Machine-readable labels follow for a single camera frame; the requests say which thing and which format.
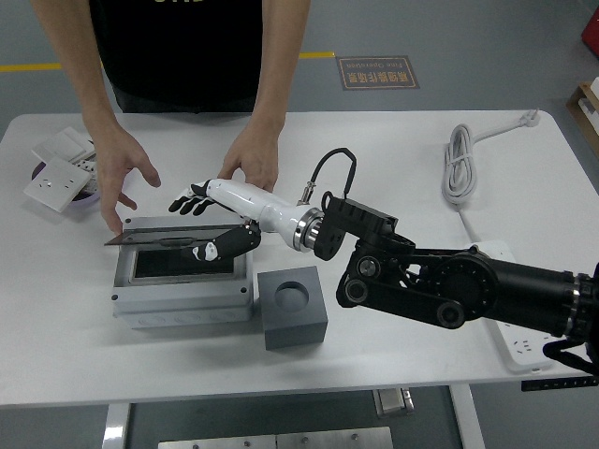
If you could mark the person's right hand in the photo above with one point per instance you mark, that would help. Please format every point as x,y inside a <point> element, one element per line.
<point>114,161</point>

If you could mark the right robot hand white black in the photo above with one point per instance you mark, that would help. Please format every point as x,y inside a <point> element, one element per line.
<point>252,201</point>

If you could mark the person's left hand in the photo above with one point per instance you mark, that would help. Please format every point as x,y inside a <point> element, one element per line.
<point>257,156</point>

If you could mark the smoked transparent box lid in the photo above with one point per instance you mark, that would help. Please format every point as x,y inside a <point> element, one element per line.
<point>150,236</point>

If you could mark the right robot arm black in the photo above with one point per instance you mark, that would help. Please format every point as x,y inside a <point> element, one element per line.
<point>468,285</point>

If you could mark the person's right forearm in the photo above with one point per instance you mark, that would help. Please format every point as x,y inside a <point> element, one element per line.
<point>77,61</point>

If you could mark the person's left forearm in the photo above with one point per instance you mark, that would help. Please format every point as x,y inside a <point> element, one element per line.
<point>278,65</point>

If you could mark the grey cube with round hole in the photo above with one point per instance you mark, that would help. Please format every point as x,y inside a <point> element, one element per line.
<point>290,332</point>

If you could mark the white multi-hole socket panel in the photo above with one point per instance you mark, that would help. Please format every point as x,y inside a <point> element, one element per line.
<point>86,169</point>

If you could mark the purple oval tray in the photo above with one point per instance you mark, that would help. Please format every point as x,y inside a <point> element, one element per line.
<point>86,200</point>

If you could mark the person torso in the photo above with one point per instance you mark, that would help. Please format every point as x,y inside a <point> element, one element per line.
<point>178,51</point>

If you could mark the brown floor sign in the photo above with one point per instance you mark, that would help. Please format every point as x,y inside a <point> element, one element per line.
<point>378,72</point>

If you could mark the white table leg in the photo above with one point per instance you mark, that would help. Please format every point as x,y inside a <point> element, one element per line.
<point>468,416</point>
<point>116,428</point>

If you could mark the white power strip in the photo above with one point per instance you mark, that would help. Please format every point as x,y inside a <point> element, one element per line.
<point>524,348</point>

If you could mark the wooden crate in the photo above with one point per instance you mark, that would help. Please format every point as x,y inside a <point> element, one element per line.
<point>580,119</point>

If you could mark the red container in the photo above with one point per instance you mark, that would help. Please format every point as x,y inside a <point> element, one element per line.
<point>590,30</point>

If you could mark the black table control panel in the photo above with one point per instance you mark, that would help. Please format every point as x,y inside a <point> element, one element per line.
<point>561,384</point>

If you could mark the white wall switch panel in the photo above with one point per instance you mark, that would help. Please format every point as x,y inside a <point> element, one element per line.
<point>61,142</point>

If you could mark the white five-hole wall socket panel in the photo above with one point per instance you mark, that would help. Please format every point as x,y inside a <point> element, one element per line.
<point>56,184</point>

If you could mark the grey electrical enclosure box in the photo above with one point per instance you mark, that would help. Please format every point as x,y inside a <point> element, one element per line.
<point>187,299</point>

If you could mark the grey metal base plate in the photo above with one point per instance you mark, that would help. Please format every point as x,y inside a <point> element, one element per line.
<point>281,439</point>

